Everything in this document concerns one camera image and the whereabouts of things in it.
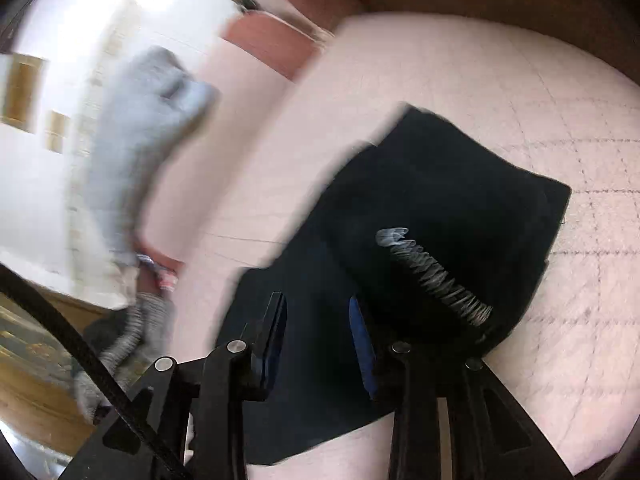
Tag black cable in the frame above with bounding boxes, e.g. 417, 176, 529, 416
0, 264, 193, 480

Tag black pants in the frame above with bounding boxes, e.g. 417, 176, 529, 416
214, 104, 572, 466

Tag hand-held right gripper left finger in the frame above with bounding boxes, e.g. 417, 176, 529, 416
62, 291, 288, 480

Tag red pillow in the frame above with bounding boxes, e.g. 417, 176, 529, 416
220, 11, 323, 81

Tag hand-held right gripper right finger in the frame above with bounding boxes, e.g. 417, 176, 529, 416
348, 295, 576, 480

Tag grey striped cloth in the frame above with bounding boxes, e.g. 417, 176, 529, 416
72, 252, 178, 423

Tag pink checked bed sheet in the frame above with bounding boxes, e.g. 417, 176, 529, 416
145, 10, 640, 478

